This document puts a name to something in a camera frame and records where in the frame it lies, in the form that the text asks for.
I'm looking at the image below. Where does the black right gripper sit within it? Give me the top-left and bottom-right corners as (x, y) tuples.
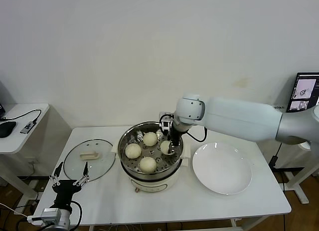
(167, 117), (188, 155)

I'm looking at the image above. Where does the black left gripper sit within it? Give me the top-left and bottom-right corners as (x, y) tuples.
(49, 161), (91, 210)

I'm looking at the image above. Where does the white steamed baozi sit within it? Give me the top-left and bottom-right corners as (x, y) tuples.
(139, 156), (158, 173)
(159, 140), (175, 155)
(125, 143), (143, 159)
(142, 131), (159, 147)

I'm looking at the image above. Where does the perforated steel steamer basket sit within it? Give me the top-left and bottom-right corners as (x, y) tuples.
(117, 121), (184, 182)

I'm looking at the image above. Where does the round glass pot lid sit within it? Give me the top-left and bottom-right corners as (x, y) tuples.
(63, 139), (117, 184)

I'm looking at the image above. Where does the white electric cooker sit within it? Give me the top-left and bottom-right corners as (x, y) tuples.
(111, 143), (191, 193)

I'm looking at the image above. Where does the large white plate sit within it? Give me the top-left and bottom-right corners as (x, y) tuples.
(191, 141), (253, 196)

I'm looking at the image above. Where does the small grey usb hub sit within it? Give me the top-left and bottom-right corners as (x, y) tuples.
(19, 121), (36, 135)

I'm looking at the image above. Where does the white side table with mouse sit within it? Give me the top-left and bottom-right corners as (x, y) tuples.
(0, 103), (50, 199)

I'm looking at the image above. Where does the black computer mouse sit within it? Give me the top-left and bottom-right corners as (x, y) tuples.
(0, 121), (17, 139)

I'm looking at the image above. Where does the grey laptop with dark screen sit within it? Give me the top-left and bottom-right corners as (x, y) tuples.
(0, 81), (17, 120)

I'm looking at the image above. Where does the white side table with label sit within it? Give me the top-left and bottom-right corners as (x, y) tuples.
(270, 104), (319, 205)

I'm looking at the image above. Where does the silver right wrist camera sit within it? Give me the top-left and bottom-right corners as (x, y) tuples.
(159, 112), (174, 132)

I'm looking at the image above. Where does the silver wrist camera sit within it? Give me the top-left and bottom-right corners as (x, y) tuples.
(159, 112), (174, 132)
(41, 208), (62, 222)

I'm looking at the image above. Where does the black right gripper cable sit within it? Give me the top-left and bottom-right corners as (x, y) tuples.
(186, 127), (209, 143)

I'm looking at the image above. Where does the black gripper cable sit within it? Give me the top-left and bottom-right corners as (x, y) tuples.
(71, 201), (83, 228)
(186, 127), (209, 143)

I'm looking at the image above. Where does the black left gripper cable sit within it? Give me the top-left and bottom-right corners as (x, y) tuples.
(71, 201), (83, 228)

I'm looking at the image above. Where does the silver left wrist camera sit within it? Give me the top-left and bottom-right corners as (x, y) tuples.
(41, 208), (62, 222)

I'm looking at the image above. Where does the black usb hub cable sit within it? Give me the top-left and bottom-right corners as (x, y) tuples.
(0, 109), (42, 128)

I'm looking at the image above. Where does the white floor cable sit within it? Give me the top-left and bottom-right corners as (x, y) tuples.
(0, 203), (32, 221)

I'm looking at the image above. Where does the black laptop power cable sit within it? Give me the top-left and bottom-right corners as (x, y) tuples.
(268, 142), (283, 172)

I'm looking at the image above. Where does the open laptop showing camera windows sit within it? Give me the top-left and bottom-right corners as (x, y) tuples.
(286, 72), (319, 113)

